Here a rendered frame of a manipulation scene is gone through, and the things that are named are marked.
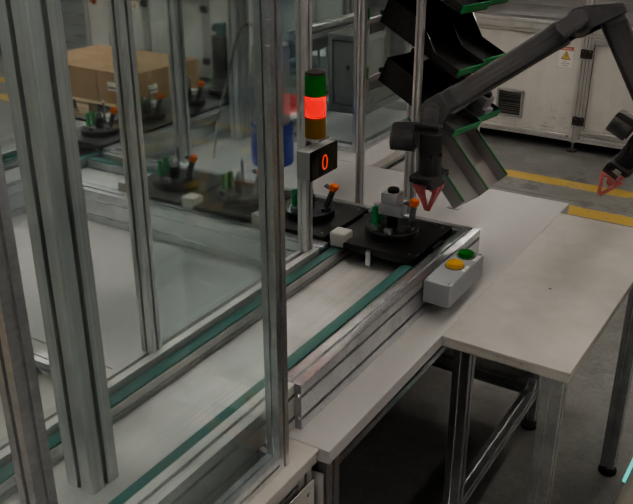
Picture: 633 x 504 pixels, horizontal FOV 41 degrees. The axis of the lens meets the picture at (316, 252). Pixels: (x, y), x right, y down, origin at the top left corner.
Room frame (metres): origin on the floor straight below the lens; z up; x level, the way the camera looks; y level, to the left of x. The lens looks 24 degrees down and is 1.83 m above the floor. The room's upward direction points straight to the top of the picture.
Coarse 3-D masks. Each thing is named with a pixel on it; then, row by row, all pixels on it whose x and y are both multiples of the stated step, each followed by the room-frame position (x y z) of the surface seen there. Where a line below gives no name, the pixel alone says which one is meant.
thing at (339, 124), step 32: (320, 0) 3.17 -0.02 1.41; (352, 0) 3.10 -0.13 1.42; (384, 0) 3.24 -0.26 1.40; (320, 32) 3.17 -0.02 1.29; (352, 32) 3.10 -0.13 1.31; (384, 32) 3.24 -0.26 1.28; (320, 64) 3.17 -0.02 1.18; (352, 64) 3.10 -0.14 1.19; (384, 64) 3.25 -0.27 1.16; (352, 96) 3.09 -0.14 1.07; (384, 96) 3.26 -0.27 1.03; (384, 128) 3.27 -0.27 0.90
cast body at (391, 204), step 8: (384, 192) 2.03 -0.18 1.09; (392, 192) 2.02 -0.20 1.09; (400, 192) 2.03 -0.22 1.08; (384, 200) 2.02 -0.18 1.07; (392, 200) 2.01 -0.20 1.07; (400, 200) 2.02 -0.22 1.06; (384, 208) 2.02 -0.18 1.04; (392, 208) 2.01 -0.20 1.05; (400, 208) 2.00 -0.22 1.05; (400, 216) 2.00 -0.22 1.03
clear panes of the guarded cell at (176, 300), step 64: (0, 0) 0.84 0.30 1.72; (64, 0) 0.91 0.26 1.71; (128, 0) 0.99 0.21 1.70; (192, 0) 1.08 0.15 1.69; (256, 0) 1.20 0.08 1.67; (0, 64) 0.83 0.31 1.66; (64, 64) 0.90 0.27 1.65; (128, 64) 0.98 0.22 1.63; (192, 64) 1.08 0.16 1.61; (256, 64) 1.20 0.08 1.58; (0, 128) 0.82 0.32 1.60; (64, 128) 0.89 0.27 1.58; (128, 128) 0.97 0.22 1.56; (192, 128) 1.07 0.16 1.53; (256, 128) 1.19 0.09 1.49; (64, 192) 0.88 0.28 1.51; (128, 192) 0.96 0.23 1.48; (192, 192) 1.06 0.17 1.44; (256, 192) 1.19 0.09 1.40; (64, 256) 0.87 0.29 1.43; (128, 256) 0.95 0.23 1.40; (192, 256) 1.06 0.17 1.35; (256, 256) 1.18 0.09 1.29; (64, 320) 0.86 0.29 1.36; (128, 320) 0.94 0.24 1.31; (192, 320) 1.05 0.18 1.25; (256, 320) 1.18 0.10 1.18; (64, 384) 0.85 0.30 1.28; (128, 384) 0.93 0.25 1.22; (192, 384) 1.04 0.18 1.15; (256, 384) 1.17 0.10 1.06; (0, 448) 0.83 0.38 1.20; (64, 448) 0.84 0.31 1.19; (128, 448) 0.92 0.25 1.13; (192, 448) 1.03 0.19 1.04; (256, 448) 1.17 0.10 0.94
